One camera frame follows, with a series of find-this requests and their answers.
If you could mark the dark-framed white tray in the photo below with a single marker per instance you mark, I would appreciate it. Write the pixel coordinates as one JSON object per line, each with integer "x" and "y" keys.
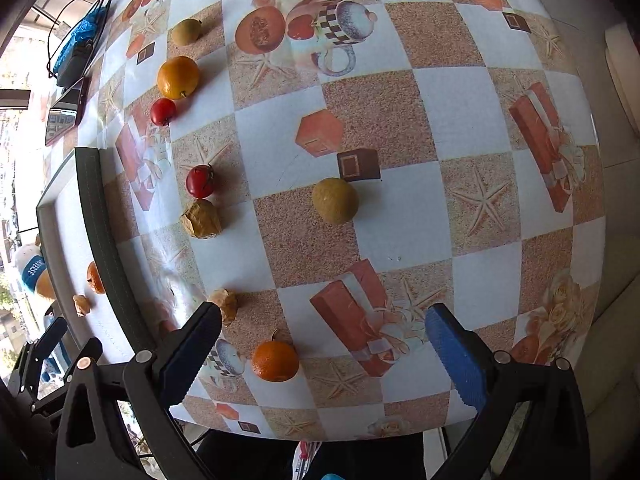
{"x": 100, "y": 220}

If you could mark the person's dark pants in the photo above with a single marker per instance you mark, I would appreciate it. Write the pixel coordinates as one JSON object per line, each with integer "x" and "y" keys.
{"x": 360, "y": 457}

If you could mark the blue plastic bag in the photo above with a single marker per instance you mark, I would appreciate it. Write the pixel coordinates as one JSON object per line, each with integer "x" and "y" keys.
{"x": 82, "y": 30}

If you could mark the printed checkered tablecloth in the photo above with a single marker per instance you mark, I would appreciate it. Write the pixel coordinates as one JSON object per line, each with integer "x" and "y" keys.
{"x": 400, "y": 110}

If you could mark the white and blue bottle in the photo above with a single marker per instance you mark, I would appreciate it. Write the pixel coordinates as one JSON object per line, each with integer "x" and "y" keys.
{"x": 31, "y": 272}

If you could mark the smooth orange with stem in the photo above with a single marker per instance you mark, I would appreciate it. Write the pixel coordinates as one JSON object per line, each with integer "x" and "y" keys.
{"x": 178, "y": 77}

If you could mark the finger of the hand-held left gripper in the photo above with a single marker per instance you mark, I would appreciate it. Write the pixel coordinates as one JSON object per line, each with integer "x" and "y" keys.
{"x": 50, "y": 334}

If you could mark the phone in red case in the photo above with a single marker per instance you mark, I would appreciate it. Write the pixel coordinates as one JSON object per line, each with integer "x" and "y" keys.
{"x": 65, "y": 116}

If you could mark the red tomato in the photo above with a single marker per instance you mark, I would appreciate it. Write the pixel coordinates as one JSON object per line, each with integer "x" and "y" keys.
{"x": 200, "y": 181}
{"x": 163, "y": 111}

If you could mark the orange tangerine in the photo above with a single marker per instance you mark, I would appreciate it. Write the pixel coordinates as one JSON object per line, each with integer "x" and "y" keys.
{"x": 275, "y": 361}
{"x": 96, "y": 278}

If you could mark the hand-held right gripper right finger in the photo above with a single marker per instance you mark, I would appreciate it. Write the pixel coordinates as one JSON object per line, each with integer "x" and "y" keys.
{"x": 454, "y": 356}

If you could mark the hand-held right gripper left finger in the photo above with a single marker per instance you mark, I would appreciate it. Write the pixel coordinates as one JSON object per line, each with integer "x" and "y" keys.
{"x": 181, "y": 360}

